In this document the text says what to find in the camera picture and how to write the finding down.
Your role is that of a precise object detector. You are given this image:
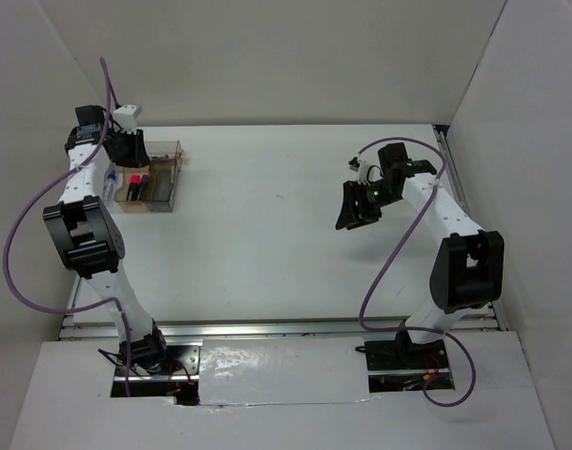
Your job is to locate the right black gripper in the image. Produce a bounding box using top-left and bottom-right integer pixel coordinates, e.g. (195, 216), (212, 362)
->
(336, 179), (400, 230)

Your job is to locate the black purple usb stick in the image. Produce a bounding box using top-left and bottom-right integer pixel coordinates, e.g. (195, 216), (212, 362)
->
(137, 173), (150, 202)

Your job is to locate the pink highlighter black cap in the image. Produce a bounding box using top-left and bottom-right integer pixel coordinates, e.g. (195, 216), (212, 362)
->
(126, 173), (141, 202)

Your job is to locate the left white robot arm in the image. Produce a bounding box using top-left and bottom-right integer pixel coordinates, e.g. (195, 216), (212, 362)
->
(43, 104), (171, 374)

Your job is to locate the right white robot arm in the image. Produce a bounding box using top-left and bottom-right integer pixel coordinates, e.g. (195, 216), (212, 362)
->
(336, 139), (504, 368)

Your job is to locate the clear plastic organizer box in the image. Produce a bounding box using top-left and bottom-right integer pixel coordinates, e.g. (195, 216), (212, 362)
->
(102, 141), (187, 214)

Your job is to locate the white tape sheet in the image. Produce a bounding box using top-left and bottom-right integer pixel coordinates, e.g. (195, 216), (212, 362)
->
(199, 337), (370, 406)

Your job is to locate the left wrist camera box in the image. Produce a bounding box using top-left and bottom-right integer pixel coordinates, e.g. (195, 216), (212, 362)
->
(113, 104), (143, 134)

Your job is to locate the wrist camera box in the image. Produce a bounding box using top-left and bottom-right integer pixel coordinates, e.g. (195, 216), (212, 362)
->
(113, 104), (143, 134)
(348, 157), (373, 186)

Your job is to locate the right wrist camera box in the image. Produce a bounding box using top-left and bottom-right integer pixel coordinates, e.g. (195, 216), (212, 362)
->
(348, 157), (373, 186)

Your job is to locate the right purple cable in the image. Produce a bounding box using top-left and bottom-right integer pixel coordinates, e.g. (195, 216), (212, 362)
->
(354, 136), (478, 407)

